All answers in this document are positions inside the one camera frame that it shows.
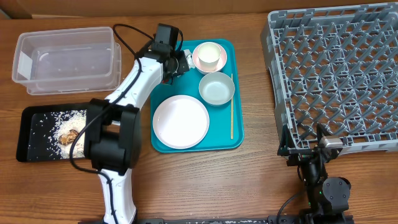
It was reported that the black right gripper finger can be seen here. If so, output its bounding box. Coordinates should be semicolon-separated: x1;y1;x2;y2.
277;124;294;156
317;123;332;146

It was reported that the grey-green bowl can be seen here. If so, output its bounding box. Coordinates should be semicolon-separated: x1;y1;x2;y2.
198;72;235;106

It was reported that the white tissue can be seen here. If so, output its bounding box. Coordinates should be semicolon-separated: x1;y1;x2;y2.
183;49;196;68

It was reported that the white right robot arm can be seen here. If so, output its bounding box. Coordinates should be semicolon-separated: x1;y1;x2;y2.
275;124;354;224

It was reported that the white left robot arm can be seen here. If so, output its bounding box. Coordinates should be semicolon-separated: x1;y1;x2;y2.
70;24;193;223

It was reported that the grey dishwasher rack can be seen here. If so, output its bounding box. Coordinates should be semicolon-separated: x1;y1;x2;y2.
261;2;397;154

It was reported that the black food waste tray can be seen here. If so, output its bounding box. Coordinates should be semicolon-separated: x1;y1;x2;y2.
16;103;88;162

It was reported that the white cup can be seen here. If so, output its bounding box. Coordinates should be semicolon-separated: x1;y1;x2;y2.
198;42;221;71

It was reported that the pink saucer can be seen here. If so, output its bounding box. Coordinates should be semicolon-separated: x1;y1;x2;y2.
193;43;228;75

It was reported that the teal serving tray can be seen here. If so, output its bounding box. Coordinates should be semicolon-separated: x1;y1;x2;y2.
150;39;244;153

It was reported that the wooden chopstick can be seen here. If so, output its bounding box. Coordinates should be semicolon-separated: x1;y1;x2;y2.
230;73;235;139

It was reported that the large white plate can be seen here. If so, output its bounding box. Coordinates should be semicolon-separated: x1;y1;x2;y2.
152;95;210;149

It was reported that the clear plastic bin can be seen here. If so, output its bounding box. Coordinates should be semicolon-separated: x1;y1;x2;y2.
12;27;121;95

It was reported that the brown food scrap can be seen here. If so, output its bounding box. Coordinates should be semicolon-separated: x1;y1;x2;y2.
58;129;79;146

